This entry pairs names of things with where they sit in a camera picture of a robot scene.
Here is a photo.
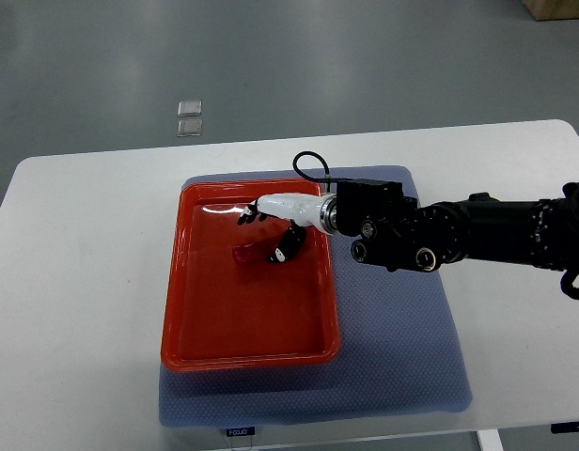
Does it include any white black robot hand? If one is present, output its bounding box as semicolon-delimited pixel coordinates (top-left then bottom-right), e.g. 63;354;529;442
237;193;336;263

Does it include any red pepper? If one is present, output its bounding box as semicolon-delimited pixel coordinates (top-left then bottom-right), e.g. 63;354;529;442
232;237;287;265

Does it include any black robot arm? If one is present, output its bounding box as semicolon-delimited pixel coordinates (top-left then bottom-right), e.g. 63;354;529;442
318;172;579;301

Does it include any red plastic tray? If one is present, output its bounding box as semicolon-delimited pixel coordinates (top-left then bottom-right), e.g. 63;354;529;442
161;176;341;373

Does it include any lower floor metal plate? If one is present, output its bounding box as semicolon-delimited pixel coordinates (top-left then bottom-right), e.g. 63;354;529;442
177;118;203;137

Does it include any floor metal plate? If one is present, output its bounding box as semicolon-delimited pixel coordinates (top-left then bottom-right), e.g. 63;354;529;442
177;118;203;137
177;100;202;117

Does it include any upper floor metal plate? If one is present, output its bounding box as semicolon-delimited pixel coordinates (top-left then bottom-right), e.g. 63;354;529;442
177;100;202;117

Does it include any blue-grey padded mat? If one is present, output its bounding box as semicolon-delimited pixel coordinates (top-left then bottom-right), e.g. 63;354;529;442
159;171;472;428

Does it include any black mat label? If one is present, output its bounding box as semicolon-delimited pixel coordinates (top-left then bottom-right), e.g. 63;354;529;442
226;427;256;438

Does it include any white table leg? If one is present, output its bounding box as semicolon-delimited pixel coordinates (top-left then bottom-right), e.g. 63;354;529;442
476;429;504;451

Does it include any cardboard box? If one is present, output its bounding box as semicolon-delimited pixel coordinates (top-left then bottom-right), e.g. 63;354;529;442
522;0;579;22

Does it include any black object at edge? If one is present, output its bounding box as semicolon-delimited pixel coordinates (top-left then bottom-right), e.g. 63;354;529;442
550;421;579;434

